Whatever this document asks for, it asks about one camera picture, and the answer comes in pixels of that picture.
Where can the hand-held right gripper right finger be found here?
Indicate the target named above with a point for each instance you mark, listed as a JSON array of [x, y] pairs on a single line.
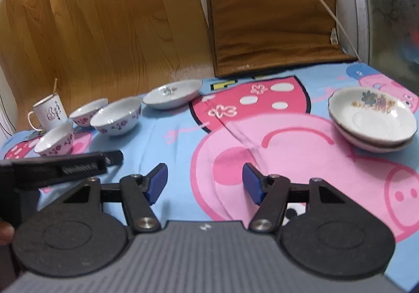
[[252, 185]]

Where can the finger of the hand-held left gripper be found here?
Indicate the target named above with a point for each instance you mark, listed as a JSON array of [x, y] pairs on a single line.
[[114, 158]]

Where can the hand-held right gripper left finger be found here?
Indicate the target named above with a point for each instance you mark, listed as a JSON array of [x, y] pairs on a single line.
[[157, 183]]

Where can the small floral porcelain bowl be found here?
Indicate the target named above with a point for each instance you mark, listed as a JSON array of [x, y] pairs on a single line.
[[55, 146], [85, 117]]

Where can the large floral porcelain bowl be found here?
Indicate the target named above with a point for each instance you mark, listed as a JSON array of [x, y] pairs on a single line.
[[114, 123]]

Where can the white plate pale rim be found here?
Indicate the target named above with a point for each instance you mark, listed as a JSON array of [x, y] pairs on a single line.
[[173, 98]]

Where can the person's left hand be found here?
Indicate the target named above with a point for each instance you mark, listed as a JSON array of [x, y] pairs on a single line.
[[5, 232]]

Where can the printed cartoon blanket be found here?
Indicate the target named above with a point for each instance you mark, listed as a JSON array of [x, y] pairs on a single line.
[[183, 136]]

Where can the white enamel mug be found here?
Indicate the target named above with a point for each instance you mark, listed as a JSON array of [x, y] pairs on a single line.
[[49, 113]]

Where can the floral plate brown rim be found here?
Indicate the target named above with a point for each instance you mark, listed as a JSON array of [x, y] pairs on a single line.
[[370, 123], [370, 147]]

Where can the wood-pattern vinyl sheet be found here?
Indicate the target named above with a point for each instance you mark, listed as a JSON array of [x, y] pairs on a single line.
[[114, 18]]

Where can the brown seat cushion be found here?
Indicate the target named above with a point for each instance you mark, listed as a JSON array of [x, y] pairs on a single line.
[[271, 18]]

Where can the frosted glass sliding door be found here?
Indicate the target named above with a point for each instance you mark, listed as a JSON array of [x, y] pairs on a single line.
[[389, 18]]

